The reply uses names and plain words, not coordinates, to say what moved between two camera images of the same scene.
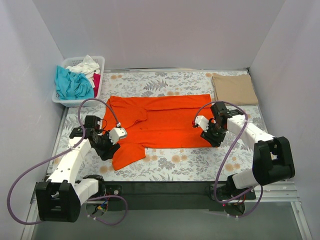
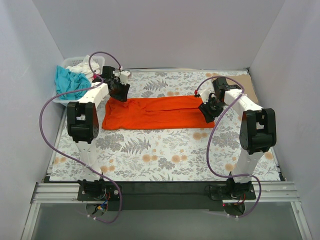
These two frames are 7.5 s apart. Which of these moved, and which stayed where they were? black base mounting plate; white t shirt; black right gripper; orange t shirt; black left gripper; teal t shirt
Moved: black left gripper; orange t shirt; black right gripper
Stayed: teal t shirt; white t shirt; black base mounting plate
